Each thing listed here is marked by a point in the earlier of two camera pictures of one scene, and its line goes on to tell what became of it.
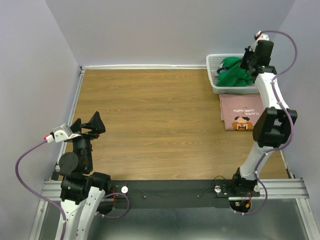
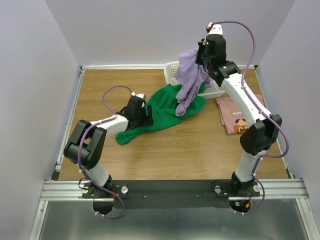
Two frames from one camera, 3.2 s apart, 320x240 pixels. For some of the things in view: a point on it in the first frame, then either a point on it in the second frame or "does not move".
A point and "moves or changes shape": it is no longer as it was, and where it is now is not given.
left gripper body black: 82,144 → 141,117
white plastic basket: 212,60 moves or changes shape
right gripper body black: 251,60 → 201,58
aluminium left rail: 71,113 does not move
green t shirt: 236,76 moves or changes shape
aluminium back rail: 144,66 does not move
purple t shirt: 216,74 moves or changes shape
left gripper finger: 76,127 → 149,115
